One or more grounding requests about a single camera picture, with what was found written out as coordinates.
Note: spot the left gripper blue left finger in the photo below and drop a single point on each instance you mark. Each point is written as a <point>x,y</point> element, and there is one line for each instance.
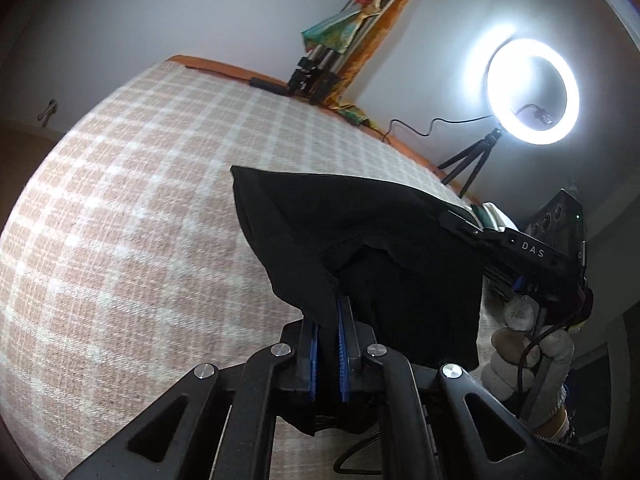
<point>307,358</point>

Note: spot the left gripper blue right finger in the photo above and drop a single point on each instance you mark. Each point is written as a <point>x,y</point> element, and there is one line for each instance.
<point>356,376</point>

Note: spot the black t-shirt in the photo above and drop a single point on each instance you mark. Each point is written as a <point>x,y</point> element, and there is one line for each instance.
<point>323,237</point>

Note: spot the white gloved right hand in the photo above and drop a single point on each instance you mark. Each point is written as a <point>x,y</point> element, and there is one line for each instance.
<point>527,369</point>

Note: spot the white folded garment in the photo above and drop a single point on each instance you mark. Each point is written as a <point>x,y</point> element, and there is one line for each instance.
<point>497,219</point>

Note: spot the dark green folded garment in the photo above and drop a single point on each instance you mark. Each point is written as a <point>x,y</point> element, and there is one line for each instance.
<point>483,217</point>

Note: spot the small black light tripod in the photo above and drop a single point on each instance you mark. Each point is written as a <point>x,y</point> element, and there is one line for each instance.
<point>477,152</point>

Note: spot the checkered beige bed blanket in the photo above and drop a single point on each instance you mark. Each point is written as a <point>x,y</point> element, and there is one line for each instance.
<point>123,264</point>

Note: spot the orange patterned bed sheet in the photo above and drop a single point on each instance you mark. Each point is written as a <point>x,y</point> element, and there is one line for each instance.
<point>244,75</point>

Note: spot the black power adapter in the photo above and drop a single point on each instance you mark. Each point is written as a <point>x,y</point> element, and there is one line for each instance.
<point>269,85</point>

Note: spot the orange patterned hanging cloth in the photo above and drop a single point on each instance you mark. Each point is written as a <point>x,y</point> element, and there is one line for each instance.
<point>372,40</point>

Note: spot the colourful floral scarf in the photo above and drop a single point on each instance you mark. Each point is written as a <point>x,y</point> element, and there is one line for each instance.
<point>339,30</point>

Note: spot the white ring light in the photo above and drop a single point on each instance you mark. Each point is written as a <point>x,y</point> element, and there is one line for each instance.
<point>526,86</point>

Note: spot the silver camera tripod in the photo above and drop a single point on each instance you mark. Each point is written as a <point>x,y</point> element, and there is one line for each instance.
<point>315,74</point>

